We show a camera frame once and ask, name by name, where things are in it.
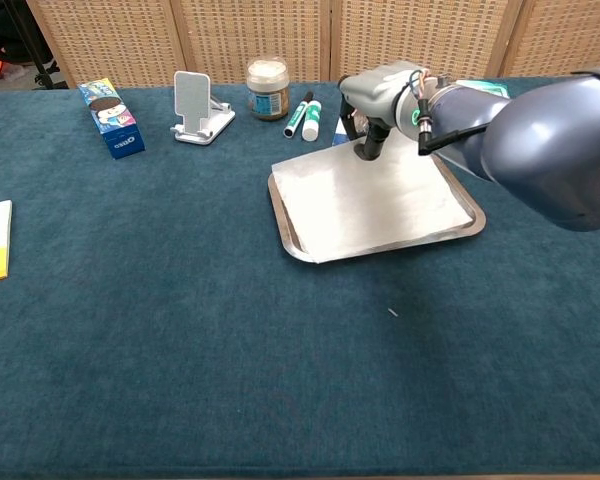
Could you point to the dark blue table cloth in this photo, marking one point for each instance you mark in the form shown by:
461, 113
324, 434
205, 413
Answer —
180, 325

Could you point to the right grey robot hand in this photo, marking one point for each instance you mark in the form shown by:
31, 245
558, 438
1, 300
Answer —
375, 92

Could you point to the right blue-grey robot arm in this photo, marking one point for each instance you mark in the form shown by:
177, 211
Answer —
540, 145

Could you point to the stainless steel tray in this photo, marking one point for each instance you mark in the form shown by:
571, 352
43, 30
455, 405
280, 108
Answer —
281, 220

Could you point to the green whiteboard marker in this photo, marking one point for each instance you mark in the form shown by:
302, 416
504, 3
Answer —
296, 120

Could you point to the small jar with grey lid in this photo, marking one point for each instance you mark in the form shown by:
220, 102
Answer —
267, 92

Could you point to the green wet wipes pack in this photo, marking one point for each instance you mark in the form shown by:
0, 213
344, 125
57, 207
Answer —
485, 87

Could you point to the blue Oreo cookie box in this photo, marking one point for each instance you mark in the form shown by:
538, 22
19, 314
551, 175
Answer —
112, 117

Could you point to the green white marker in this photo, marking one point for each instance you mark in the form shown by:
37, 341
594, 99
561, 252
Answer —
311, 120

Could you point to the white folding phone stand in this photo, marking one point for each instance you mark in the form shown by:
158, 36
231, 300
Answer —
192, 100

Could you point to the correction tape blister pack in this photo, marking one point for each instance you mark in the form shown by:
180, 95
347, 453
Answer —
340, 135

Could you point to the wicker folding screen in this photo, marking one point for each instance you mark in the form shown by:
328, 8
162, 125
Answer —
280, 30

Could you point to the black tripod stand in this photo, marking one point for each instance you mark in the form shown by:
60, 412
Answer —
45, 77

